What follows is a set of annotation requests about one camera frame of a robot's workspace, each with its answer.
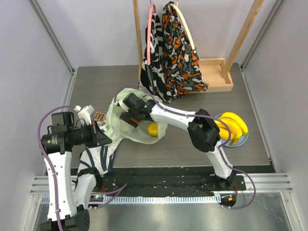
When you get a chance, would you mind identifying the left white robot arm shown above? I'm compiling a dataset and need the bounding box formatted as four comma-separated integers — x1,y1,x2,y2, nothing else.
38,109,112,231

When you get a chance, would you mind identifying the fake yellow banana bunch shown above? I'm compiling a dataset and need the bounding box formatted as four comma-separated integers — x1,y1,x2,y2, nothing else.
213,111,248,146

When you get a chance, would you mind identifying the fake yellow round fruit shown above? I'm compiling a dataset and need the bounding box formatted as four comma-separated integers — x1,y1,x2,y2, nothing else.
147,123,158,137

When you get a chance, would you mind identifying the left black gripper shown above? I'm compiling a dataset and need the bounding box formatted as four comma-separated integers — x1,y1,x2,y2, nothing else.
69,119,112,147

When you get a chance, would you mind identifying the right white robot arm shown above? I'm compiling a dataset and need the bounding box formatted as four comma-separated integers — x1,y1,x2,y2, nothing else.
115,93,236,190

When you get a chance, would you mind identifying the white slotted cable duct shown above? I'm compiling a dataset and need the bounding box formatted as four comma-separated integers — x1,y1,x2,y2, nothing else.
40,194,222,205

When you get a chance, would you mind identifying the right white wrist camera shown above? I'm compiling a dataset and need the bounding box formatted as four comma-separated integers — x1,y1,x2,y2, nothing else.
115,100,129,112

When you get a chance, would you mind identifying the white navy trimmed shirt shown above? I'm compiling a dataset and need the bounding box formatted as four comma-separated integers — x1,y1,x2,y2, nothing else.
77,138,123,177

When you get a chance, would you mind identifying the green avocado print plastic bag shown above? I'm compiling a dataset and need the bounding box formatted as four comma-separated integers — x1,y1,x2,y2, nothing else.
105,88,168,144

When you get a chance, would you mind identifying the pink clothes hanger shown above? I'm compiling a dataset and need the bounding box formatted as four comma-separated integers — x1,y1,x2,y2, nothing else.
146,2,156,66

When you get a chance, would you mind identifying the cream wooden clothes hanger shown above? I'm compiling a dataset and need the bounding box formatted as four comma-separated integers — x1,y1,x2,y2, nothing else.
168,2,196,53

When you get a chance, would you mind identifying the black white patterned garment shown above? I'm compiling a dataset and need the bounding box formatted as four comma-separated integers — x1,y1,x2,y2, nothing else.
139,13,171,103

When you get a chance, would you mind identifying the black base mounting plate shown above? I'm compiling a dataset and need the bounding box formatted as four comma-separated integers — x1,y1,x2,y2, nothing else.
101,166,246,197

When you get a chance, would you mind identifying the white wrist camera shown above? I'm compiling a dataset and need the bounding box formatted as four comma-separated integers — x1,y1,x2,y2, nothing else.
74,105,94,125
115,100,129,112

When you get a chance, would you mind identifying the wooden clothes rack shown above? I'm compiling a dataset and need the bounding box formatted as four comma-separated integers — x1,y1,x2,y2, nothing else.
132,0,264,93

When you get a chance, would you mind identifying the light blue plate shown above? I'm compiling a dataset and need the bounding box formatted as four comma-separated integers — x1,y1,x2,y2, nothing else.
214,113,249,148

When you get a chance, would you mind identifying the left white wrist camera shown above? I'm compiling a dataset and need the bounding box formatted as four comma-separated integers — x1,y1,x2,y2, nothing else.
74,105,94,125

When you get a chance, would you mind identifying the orange black camouflage garment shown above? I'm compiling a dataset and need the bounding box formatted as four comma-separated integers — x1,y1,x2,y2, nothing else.
162,1,209,99

